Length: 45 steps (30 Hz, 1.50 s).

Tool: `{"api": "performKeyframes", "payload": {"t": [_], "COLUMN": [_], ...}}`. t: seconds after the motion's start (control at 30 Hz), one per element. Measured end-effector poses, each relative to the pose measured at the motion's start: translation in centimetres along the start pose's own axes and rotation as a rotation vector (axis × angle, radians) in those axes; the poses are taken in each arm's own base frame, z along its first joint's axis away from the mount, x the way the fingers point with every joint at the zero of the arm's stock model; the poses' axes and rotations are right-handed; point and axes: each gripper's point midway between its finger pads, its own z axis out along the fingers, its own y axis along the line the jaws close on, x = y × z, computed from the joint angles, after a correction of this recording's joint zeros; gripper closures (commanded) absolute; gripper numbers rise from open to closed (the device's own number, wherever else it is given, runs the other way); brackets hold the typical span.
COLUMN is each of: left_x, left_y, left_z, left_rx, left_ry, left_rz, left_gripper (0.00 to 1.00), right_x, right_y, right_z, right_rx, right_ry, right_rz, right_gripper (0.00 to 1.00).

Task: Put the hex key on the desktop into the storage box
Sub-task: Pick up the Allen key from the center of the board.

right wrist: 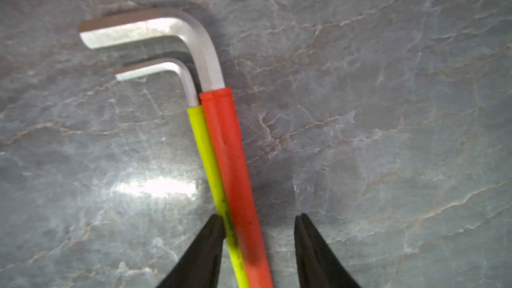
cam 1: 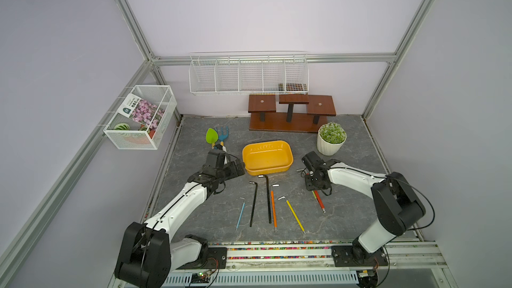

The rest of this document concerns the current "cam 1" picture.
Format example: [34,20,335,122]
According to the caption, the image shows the brown wooden stand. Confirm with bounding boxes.
[248,94,337,133]

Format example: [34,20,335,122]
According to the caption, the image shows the white wire wall shelf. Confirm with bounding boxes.
[189,51,309,95]

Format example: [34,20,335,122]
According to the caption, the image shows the white wire side basket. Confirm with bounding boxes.
[103,85,177,150]

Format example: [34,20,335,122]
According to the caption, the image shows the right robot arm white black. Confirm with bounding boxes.
[301,151,426,265]

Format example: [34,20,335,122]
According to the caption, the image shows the green hex key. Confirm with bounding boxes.
[312,191,319,203]

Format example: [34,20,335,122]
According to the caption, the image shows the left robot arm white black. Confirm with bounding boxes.
[114,149,245,287]

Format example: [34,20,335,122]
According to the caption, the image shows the green striped ball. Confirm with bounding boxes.
[113,123,131,131]

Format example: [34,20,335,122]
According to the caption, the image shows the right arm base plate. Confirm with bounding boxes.
[331,245,389,268]

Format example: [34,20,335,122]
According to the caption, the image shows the flower seed packet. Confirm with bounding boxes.
[117,93,165,130]

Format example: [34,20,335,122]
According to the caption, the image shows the white pot green plant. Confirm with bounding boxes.
[317,122,347,156]

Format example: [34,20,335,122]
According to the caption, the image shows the colourful box in shelf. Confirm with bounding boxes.
[278,83,308,92]

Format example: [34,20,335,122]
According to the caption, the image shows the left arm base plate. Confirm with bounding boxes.
[178,246,227,270]

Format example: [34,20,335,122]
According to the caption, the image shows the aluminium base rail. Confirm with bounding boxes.
[107,241,459,288]

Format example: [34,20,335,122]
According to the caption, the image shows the aluminium frame profiles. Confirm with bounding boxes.
[1,0,435,287]

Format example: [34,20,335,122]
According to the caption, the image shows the orange hex key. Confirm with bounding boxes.
[270,183,279,233]

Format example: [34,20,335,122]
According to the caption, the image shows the yellow hex key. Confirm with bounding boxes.
[278,196,305,234]

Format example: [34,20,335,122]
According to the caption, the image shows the long black hex key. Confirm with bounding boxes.
[258,174,273,224]

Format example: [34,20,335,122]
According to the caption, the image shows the short black hex key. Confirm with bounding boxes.
[249,181,258,227]

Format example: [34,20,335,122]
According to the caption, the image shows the blue garden rake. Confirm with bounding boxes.
[215,126,229,145]

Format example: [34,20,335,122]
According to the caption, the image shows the green garden trowel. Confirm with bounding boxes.
[205,128,219,148]

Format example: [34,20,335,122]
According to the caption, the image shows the yellow plastic storage box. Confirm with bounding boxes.
[242,140,294,176]

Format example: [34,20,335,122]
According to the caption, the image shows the red hex key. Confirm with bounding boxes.
[313,190,326,213]

